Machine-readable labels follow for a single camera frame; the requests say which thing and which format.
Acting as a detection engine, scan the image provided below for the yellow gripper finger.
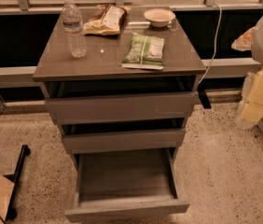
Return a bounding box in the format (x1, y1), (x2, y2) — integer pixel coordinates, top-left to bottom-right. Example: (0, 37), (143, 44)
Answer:
(235, 69), (263, 130)
(231, 27), (255, 51)

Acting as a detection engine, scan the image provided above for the black stand leg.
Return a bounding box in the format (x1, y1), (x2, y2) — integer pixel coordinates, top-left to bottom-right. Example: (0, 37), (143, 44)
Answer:
(6, 145), (31, 220)

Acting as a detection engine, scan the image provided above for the yellow brown snack bag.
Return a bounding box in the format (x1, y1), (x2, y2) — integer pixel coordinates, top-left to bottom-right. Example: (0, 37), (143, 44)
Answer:
(83, 4), (132, 35)

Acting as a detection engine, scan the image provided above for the clear plastic water bottle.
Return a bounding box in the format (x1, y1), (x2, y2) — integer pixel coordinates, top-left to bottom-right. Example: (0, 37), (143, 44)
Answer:
(62, 0), (87, 58)

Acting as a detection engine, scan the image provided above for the white power cable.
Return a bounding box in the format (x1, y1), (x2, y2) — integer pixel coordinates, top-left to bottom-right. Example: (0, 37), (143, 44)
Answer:
(197, 2), (224, 86)

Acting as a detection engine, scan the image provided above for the grey drawer cabinet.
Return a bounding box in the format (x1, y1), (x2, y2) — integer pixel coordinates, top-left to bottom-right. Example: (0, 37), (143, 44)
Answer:
(32, 6), (207, 170)

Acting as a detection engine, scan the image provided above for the grey open bottom drawer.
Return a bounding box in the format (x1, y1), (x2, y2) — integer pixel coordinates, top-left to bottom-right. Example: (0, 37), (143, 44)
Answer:
(65, 148), (189, 223)

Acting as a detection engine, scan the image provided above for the grey top drawer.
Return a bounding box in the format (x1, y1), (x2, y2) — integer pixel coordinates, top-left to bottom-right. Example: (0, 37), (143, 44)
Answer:
(46, 92), (196, 124)

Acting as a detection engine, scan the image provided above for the grey middle drawer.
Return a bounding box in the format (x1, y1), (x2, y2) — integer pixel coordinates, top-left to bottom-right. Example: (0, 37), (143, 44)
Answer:
(62, 129), (186, 154)

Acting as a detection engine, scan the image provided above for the green snack bag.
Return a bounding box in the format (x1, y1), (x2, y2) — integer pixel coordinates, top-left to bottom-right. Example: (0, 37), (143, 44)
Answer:
(121, 33), (165, 70)

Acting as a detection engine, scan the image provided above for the white ceramic bowl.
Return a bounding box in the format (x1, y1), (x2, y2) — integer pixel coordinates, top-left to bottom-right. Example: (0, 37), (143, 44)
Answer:
(144, 8), (175, 28)

